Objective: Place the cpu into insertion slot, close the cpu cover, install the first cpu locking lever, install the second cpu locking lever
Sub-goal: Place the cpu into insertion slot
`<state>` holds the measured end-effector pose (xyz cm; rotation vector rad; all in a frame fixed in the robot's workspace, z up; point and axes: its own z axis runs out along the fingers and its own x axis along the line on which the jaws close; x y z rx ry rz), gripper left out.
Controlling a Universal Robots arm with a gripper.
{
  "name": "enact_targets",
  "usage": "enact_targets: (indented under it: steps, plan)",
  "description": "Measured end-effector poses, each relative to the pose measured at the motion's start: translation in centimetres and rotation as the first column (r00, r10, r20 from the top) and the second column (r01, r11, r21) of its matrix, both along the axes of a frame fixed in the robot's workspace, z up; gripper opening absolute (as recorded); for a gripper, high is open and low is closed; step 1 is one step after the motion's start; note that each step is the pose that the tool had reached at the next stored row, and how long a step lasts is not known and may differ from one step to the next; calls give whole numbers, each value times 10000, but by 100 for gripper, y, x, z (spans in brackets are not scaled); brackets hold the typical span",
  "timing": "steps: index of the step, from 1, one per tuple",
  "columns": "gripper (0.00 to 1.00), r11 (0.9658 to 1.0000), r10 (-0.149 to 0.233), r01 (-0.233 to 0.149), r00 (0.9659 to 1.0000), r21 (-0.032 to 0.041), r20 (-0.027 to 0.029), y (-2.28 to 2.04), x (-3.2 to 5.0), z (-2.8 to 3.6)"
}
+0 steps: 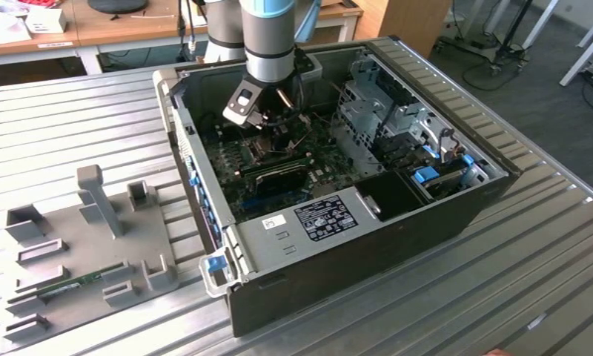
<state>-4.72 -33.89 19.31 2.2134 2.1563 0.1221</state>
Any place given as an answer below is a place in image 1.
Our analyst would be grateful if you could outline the CPU socket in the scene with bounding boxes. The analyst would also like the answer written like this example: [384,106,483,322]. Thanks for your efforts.
[244,133,277,166]

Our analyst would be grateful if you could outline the green motherboard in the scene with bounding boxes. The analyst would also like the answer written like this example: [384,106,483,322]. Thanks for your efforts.
[200,113,380,223]

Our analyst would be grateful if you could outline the silver drive cage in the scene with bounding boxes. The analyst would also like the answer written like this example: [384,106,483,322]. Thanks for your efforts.
[331,50,429,174]

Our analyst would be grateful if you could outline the black graphics card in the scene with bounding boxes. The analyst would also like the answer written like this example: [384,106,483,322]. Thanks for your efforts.
[253,165,308,198]

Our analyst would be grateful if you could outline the hard disk in blue carrier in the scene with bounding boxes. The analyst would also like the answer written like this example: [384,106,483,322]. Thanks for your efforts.
[408,165,476,203]

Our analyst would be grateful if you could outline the silver power supply unit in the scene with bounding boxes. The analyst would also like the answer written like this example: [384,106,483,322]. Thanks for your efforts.
[225,185,385,285]

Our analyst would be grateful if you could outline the wooden cabinet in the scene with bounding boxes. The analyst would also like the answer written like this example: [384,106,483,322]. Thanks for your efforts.
[353,0,454,59]

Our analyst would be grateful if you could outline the wooden desk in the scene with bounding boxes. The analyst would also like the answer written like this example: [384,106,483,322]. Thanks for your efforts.
[0,0,365,77]

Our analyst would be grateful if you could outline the blue case latch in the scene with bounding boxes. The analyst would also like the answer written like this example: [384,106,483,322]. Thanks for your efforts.
[205,255,228,275]

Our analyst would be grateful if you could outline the black grey PC case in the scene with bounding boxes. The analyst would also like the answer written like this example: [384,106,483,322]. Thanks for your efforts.
[151,35,543,338]

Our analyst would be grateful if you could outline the black round cushion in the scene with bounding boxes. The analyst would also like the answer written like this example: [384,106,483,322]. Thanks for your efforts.
[87,0,149,15]

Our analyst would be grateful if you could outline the black wheeled stand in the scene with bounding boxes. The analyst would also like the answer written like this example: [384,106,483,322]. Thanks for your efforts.
[435,0,538,77]

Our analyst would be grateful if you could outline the white cardboard box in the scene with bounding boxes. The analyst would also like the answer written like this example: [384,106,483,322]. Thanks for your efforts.
[24,7,69,35]

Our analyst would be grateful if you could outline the grey parts rack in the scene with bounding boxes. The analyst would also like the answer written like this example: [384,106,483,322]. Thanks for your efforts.
[1,164,183,344]

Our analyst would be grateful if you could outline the white plastic bag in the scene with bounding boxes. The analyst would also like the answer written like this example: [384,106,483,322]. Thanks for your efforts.
[0,9,33,48]

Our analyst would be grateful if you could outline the green RAM stick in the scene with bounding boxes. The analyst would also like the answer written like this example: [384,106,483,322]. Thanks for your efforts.
[33,271,105,297]

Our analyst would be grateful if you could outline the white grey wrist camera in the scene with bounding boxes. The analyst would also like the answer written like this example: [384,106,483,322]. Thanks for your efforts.
[220,79,269,130]

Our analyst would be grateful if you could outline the white table frame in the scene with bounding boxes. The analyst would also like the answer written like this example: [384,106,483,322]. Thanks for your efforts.
[522,0,593,87]

